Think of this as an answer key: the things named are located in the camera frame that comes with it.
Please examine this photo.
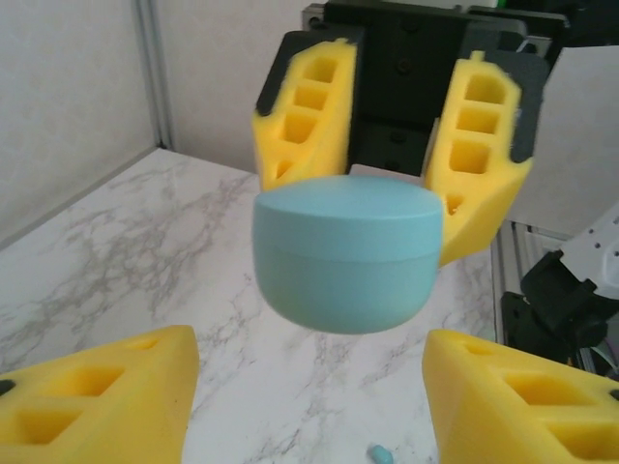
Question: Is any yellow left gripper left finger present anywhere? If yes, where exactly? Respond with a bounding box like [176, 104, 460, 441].
[0, 325, 200, 464]

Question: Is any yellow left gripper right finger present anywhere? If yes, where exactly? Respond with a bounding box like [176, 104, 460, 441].
[423, 329, 619, 464]

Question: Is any teal earbud charging case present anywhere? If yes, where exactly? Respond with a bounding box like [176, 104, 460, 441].
[251, 176, 445, 335]

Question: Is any grey perforated metal plate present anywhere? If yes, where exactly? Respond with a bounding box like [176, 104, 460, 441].
[555, 201, 619, 294]

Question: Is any aluminium wall post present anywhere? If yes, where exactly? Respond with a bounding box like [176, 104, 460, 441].
[136, 0, 176, 150]

